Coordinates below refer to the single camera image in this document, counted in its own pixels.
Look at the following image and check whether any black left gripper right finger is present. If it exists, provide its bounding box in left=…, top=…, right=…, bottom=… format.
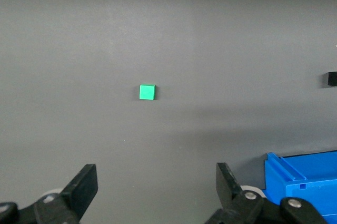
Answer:
left=204, top=162, right=329, bottom=224

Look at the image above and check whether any blue plastic storage bin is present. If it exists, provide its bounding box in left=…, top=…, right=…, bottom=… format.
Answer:
left=264, top=150, right=337, bottom=224

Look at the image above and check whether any dark grey table mat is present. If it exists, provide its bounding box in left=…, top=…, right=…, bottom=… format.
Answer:
left=0, top=0, right=337, bottom=224

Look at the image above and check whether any small green cube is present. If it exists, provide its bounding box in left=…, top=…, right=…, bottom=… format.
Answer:
left=138, top=84, right=156, bottom=101

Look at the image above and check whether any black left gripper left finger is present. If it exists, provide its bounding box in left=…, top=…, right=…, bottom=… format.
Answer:
left=0, top=163, right=98, bottom=224

